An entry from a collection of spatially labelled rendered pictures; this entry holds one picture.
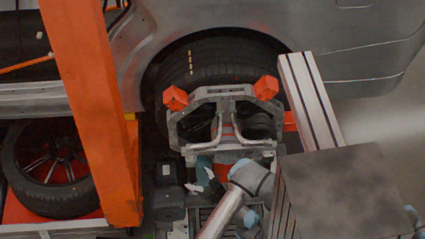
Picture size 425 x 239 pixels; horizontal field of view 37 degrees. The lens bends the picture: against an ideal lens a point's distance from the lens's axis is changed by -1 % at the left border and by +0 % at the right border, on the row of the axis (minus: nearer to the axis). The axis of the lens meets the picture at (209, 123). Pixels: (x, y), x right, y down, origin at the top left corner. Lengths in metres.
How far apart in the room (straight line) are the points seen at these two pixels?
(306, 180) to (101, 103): 1.05
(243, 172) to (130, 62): 0.79
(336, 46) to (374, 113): 1.33
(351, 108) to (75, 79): 2.39
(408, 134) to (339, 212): 2.77
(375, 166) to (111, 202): 1.64
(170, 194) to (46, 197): 0.63
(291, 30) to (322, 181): 1.44
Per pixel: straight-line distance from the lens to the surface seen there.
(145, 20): 2.77
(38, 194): 3.34
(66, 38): 2.08
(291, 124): 3.00
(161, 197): 3.33
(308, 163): 1.50
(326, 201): 1.46
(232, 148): 2.78
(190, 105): 2.82
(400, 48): 3.08
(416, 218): 2.50
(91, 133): 2.47
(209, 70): 2.80
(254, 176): 2.50
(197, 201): 3.58
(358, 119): 4.18
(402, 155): 4.09
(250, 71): 2.82
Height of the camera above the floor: 3.28
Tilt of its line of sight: 54 degrees down
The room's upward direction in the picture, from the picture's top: 2 degrees counter-clockwise
